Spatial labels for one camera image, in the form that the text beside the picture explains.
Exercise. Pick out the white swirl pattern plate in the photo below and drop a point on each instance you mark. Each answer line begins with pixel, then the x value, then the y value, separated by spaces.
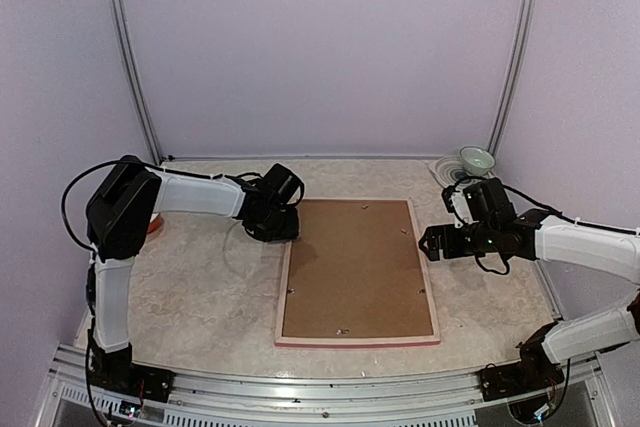
pixel 448 170

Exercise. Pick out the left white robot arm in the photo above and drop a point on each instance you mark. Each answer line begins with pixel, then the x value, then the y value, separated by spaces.
pixel 120 213

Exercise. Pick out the left aluminium corner post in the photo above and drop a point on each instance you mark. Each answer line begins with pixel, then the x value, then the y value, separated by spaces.
pixel 118 13

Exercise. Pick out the right aluminium corner post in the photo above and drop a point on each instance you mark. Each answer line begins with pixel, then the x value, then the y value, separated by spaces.
pixel 514 66

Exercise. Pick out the pink wooden picture frame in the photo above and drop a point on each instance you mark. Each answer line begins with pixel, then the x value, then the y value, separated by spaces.
pixel 357 344

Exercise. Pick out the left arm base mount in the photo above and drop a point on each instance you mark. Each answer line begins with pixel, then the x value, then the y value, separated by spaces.
pixel 117 372

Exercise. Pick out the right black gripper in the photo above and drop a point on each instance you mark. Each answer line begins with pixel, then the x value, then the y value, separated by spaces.
pixel 433 233

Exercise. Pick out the aluminium front rail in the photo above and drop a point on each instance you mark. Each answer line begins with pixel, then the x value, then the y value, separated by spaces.
pixel 199 398

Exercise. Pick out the brown cardboard backing board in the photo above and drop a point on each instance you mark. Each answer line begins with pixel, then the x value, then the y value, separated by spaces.
pixel 355 277

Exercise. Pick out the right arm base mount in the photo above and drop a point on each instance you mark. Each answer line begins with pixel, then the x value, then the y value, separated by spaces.
pixel 532 372

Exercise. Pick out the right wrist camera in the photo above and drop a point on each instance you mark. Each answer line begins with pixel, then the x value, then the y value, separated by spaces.
pixel 456 204

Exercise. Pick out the aluminium corner post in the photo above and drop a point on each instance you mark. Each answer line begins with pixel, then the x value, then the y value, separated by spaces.
pixel 118 13
pixel 514 66

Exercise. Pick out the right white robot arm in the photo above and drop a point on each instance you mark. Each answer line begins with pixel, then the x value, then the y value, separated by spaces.
pixel 593 268

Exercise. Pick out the pale green ceramic bowl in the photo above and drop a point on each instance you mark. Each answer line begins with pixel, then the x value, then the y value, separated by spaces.
pixel 476 161

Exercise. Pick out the orange white bowl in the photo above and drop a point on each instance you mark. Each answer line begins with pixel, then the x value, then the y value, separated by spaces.
pixel 155 224

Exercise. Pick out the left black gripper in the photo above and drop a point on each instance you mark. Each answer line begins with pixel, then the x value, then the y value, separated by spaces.
pixel 291 231

